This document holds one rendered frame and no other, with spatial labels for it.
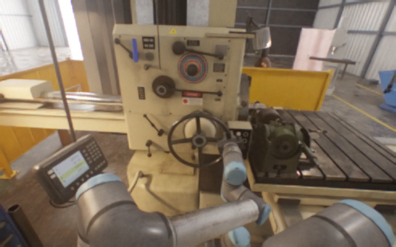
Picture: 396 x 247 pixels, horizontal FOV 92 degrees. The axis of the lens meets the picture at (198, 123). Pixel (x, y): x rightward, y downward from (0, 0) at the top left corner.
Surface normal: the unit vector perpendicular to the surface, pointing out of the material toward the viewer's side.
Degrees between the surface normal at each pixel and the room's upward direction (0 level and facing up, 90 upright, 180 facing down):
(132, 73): 90
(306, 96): 90
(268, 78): 90
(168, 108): 90
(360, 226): 15
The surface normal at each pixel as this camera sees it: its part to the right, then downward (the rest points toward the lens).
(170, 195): -0.05, 0.46
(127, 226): 0.23, -0.66
